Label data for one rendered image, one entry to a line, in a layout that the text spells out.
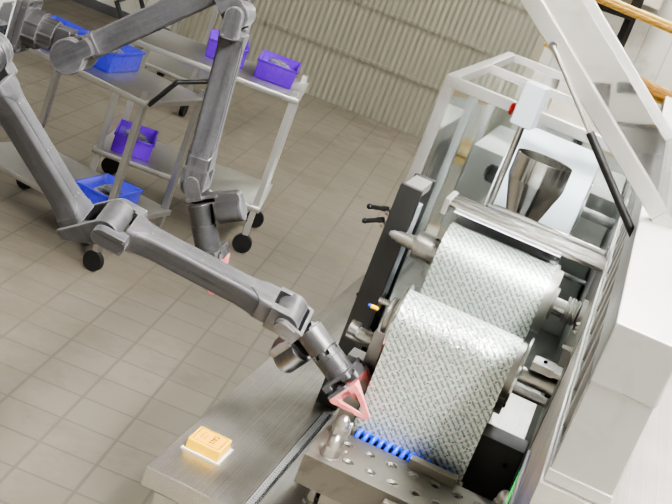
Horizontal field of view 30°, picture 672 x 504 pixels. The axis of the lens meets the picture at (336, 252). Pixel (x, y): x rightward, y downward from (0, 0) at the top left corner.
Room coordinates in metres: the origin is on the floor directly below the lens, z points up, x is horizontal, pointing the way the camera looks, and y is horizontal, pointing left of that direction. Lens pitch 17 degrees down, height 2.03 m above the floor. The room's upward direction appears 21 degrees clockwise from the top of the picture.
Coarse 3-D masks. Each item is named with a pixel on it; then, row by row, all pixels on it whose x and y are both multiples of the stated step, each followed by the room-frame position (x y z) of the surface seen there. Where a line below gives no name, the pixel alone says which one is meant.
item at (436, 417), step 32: (384, 352) 2.26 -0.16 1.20; (384, 384) 2.25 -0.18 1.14; (416, 384) 2.24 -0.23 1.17; (448, 384) 2.23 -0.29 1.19; (384, 416) 2.25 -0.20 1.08; (416, 416) 2.24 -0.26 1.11; (448, 416) 2.23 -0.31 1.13; (480, 416) 2.22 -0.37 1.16; (416, 448) 2.23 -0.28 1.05; (448, 448) 2.22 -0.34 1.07
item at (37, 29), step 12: (24, 0) 2.67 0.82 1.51; (36, 0) 2.71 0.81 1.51; (24, 12) 2.66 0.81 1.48; (36, 12) 2.69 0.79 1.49; (24, 24) 2.67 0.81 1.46; (36, 24) 2.67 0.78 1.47; (48, 24) 2.68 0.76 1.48; (60, 24) 2.71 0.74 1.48; (12, 36) 2.66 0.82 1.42; (24, 36) 2.66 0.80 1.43; (36, 36) 2.67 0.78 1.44; (48, 36) 2.67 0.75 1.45; (24, 48) 2.72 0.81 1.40; (36, 48) 2.70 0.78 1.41; (48, 48) 2.68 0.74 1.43
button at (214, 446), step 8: (200, 432) 2.21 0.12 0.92; (208, 432) 2.22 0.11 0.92; (192, 440) 2.17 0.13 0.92; (200, 440) 2.18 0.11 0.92; (208, 440) 2.19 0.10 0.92; (216, 440) 2.20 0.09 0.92; (224, 440) 2.22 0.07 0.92; (192, 448) 2.17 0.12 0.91; (200, 448) 2.17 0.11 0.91; (208, 448) 2.17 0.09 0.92; (216, 448) 2.17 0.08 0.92; (224, 448) 2.19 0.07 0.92; (208, 456) 2.17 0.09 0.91; (216, 456) 2.16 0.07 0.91
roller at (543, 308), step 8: (560, 272) 2.51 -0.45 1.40; (552, 280) 2.48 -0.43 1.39; (560, 280) 2.49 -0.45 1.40; (552, 288) 2.47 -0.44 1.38; (544, 296) 2.46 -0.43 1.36; (552, 296) 2.46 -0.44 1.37; (544, 304) 2.45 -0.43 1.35; (536, 312) 2.46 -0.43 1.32; (544, 312) 2.45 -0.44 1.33; (536, 320) 2.46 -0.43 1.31; (536, 328) 2.47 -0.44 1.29
